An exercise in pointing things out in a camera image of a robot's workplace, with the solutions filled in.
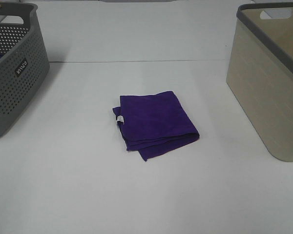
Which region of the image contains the beige basket with grey rim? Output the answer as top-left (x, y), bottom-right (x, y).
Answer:
top-left (226, 2), bottom-right (293, 162)

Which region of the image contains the purple towel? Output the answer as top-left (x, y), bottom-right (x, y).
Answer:
top-left (112, 91), bottom-right (200, 161)

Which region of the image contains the grey perforated plastic basket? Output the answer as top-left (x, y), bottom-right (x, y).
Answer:
top-left (0, 1), bottom-right (50, 137)

